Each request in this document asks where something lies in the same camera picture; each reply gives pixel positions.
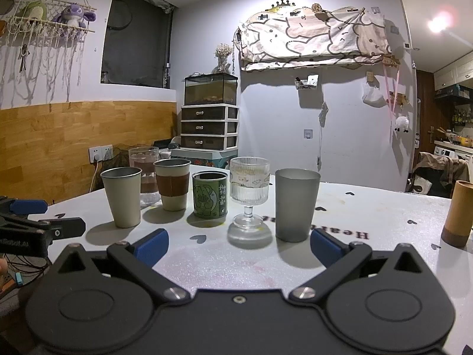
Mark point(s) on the green printed cup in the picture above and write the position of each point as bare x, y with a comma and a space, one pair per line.
209, 199

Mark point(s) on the small wall shelf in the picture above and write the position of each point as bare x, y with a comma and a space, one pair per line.
306, 82

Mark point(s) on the brown door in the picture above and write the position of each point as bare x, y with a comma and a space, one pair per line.
425, 125

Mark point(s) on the chair with beige cloth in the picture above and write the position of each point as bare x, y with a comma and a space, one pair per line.
438, 172

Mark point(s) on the green plush toy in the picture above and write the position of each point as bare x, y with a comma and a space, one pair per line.
32, 10

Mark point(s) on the white drawer unit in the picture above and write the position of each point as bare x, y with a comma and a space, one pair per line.
209, 127

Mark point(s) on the ribbed glass goblet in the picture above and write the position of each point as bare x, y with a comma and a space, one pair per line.
249, 188

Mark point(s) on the dried flower bouquet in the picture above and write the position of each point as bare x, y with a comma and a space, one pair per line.
223, 55

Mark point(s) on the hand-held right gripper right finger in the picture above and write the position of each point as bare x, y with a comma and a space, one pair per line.
326, 247

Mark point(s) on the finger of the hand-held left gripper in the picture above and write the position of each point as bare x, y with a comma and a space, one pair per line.
29, 205
59, 226

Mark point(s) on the glass fish tank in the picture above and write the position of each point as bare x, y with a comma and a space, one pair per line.
210, 90

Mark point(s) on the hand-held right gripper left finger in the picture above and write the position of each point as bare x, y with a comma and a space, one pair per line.
152, 247

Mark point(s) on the purple plush toy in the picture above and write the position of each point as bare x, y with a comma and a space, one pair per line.
73, 15

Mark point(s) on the white plush sheep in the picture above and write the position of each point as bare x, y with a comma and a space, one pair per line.
402, 123

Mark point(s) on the gold crown ornament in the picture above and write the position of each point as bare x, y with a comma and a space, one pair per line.
279, 5

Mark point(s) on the grey metal cup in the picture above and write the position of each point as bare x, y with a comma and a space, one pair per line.
123, 196

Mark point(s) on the frosted grey cup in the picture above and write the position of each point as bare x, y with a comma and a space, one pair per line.
296, 207

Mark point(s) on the bunny printed cloth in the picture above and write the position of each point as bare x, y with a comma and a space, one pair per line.
314, 37

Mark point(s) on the cream cup with brown sleeve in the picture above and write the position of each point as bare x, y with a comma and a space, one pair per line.
172, 185

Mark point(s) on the hanging keys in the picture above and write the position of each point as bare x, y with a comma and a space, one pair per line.
23, 56

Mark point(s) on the clear plastic cup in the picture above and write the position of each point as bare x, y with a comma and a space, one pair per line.
145, 162

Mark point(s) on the white wall socket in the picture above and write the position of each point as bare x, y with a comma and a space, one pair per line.
101, 153

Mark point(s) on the macrame wall hanger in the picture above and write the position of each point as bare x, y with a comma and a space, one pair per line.
51, 40

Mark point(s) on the wall switch plate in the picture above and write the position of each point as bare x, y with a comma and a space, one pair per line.
308, 133

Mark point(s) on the dark window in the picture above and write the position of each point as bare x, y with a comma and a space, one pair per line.
135, 40

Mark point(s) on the white washing machine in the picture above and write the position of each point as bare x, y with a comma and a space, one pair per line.
447, 153

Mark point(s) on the brown bamboo cup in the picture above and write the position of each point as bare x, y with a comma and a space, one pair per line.
458, 214

